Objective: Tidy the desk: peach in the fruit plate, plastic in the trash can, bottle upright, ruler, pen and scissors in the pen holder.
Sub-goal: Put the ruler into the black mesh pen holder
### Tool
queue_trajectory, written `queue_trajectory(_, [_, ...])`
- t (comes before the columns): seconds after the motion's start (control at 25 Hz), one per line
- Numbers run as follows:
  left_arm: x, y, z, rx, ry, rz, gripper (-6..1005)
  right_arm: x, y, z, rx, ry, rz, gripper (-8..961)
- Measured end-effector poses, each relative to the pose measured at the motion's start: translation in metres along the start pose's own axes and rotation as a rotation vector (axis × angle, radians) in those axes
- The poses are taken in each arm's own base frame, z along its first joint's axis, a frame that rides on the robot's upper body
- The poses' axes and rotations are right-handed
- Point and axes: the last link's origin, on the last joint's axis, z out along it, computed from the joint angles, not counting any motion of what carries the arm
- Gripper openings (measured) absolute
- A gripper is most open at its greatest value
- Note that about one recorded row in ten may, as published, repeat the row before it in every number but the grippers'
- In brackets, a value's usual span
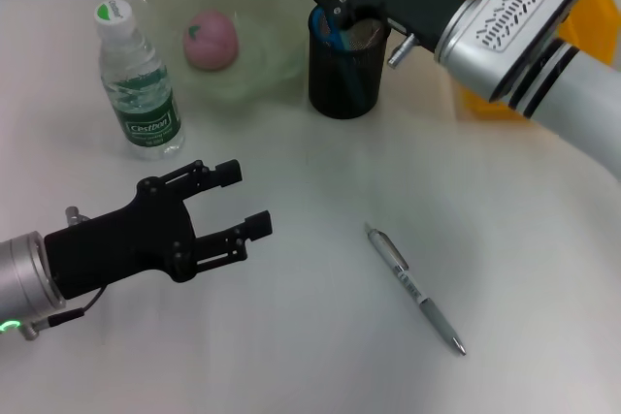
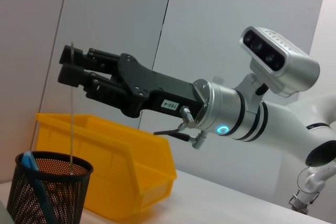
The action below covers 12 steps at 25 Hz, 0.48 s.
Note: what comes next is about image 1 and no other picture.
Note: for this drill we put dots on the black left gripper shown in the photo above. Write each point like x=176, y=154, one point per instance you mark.
x=121, y=244

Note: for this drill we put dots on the blue teal sheathed scissors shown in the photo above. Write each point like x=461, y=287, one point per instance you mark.
x=343, y=41

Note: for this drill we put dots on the clear green-label water bottle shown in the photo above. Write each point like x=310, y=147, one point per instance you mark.
x=145, y=128

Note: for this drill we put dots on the pink toy peach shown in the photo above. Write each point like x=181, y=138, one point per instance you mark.
x=213, y=41

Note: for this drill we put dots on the silver grey ballpoint pen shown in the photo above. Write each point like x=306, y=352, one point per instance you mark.
x=436, y=322

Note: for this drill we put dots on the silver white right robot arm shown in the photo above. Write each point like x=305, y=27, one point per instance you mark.
x=582, y=104

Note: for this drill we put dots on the translucent green fruit bowl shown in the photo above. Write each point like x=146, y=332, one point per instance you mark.
x=262, y=55

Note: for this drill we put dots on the black mesh pen holder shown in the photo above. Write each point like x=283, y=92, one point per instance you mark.
x=339, y=89

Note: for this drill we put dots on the yellow plastic bin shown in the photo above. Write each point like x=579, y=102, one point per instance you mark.
x=594, y=26

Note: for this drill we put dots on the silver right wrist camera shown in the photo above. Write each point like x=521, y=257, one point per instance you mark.
x=524, y=7

